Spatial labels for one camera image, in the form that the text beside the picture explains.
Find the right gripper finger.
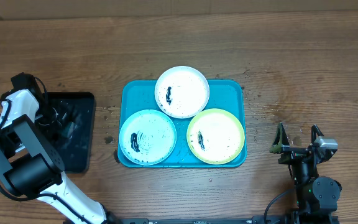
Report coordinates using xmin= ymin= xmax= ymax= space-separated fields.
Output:
xmin=311 ymin=124 xmax=324 ymax=142
xmin=269 ymin=122 xmax=290 ymax=154

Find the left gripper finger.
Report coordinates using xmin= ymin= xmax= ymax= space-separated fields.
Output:
xmin=59 ymin=104 xmax=75 ymax=123
xmin=50 ymin=126 xmax=63 ymax=142

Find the green scrub sponge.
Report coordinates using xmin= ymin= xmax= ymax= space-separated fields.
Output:
xmin=60 ymin=121 xmax=76 ymax=139

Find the light blue speckled plate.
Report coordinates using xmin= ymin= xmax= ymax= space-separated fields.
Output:
xmin=119 ymin=110 xmax=177 ymax=166

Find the pink speckled plate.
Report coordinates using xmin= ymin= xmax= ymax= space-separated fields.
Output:
xmin=154 ymin=66 xmax=209 ymax=119

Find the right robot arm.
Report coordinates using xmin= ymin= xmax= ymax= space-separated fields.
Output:
xmin=264 ymin=123 xmax=342 ymax=224

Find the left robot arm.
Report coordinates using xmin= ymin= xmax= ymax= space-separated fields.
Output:
xmin=0 ymin=88 xmax=121 ymax=223

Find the teal plastic tray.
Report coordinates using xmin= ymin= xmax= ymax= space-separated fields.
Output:
xmin=119 ymin=79 xmax=246 ymax=168

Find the black water basin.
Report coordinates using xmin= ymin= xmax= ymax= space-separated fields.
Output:
xmin=38 ymin=92 xmax=96 ymax=173

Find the yellow-green speckled plate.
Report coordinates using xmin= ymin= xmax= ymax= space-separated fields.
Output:
xmin=186 ymin=108 xmax=246 ymax=165

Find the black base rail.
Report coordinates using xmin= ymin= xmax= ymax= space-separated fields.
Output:
xmin=116 ymin=215 xmax=340 ymax=224

